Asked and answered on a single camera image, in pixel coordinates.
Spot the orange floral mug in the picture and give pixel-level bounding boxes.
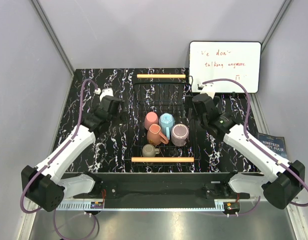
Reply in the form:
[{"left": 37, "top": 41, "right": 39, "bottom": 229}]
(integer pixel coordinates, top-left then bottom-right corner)
[{"left": 147, "top": 123, "right": 169, "bottom": 146}]

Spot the black wire dish rack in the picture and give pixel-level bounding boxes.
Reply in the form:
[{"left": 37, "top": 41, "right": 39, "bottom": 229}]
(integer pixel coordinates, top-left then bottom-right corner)
[{"left": 126, "top": 74, "right": 201, "bottom": 165}]

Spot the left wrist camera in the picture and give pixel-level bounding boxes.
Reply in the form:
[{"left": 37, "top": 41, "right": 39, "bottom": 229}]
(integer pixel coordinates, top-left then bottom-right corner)
[{"left": 94, "top": 88, "right": 113, "bottom": 101}]

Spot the pink cup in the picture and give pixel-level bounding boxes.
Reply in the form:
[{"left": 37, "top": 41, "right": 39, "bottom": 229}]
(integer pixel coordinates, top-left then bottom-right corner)
[{"left": 144, "top": 111, "right": 159, "bottom": 130}]

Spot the white whiteboard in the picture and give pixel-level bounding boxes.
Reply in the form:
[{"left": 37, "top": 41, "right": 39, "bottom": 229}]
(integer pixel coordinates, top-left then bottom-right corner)
[{"left": 189, "top": 41, "right": 262, "bottom": 94}]

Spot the grey small mug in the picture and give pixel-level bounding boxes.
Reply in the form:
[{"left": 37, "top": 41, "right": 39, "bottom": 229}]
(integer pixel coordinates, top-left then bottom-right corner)
[{"left": 142, "top": 144, "right": 160, "bottom": 158}]

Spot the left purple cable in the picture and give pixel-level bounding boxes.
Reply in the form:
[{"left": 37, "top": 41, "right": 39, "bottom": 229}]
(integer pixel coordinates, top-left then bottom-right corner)
[{"left": 20, "top": 79, "right": 101, "bottom": 240}]

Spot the purple cable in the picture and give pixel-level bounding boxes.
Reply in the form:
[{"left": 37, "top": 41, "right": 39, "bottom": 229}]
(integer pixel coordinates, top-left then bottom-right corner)
[
  {"left": 20, "top": 79, "right": 101, "bottom": 240},
  {"left": 198, "top": 78, "right": 308, "bottom": 218}
]

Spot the blue faceted cup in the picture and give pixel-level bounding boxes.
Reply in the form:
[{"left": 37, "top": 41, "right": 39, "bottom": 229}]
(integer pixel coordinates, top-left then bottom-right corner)
[{"left": 159, "top": 113, "right": 175, "bottom": 140}]

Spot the purple mug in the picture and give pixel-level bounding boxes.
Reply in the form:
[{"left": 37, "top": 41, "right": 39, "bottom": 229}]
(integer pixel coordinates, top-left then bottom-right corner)
[{"left": 171, "top": 123, "right": 189, "bottom": 147}]

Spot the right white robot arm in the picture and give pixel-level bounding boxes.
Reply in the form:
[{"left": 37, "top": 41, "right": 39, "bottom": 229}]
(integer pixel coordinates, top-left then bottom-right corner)
[{"left": 185, "top": 93, "right": 305, "bottom": 210}]

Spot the grey cable duct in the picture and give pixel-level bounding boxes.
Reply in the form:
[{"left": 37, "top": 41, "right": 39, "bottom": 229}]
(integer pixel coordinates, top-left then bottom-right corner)
[{"left": 57, "top": 200, "right": 104, "bottom": 211}]

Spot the blue book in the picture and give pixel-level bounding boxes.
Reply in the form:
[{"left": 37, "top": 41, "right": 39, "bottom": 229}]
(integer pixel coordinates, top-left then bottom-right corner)
[{"left": 257, "top": 133, "right": 287, "bottom": 158}]

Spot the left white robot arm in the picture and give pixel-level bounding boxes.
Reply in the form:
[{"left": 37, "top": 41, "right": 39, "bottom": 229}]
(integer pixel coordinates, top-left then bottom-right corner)
[{"left": 21, "top": 95, "right": 128, "bottom": 212}]

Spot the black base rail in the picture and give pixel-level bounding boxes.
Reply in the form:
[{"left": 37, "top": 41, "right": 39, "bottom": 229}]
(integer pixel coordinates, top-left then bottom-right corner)
[{"left": 73, "top": 171, "right": 252, "bottom": 210}]

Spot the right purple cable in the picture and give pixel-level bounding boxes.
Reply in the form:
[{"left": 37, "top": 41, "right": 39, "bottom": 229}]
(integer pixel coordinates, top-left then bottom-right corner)
[{"left": 198, "top": 78, "right": 308, "bottom": 218}]

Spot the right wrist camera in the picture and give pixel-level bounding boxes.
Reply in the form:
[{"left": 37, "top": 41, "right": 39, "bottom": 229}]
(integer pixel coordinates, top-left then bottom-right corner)
[{"left": 200, "top": 83, "right": 216, "bottom": 98}]

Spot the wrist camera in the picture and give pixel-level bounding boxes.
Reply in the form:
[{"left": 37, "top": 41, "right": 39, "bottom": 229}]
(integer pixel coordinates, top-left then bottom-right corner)
[
  {"left": 200, "top": 83, "right": 216, "bottom": 98},
  {"left": 94, "top": 88, "right": 113, "bottom": 101}
]

